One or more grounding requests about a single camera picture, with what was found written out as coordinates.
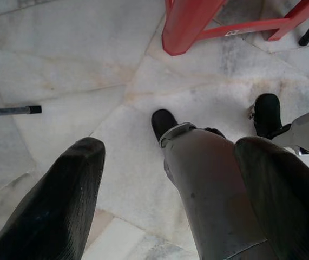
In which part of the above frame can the red plastic stool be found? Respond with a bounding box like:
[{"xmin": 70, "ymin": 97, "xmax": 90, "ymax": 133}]
[{"xmin": 161, "ymin": 0, "xmax": 309, "ymax": 57}]

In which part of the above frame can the silver metal clothes rack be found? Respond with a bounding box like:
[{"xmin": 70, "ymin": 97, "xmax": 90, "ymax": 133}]
[{"xmin": 0, "ymin": 105, "xmax": 42, "ymax": 118}]

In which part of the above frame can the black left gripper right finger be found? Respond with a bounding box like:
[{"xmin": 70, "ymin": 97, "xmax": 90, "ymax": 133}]
[{"xmin": 234, "ymin": 136, "xmax": 309, "ymax": 260}]

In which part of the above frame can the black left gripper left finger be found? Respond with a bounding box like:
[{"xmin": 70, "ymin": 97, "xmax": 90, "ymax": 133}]
[{"xmin": 0, "ymin": 136, "xmax": 106, "ymax": 260}]

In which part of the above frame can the grey robot left leg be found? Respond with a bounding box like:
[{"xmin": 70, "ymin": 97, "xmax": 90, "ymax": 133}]
[{"xmin": 151, "ymin": 108, "xmax": 278, "ymax": 260}]

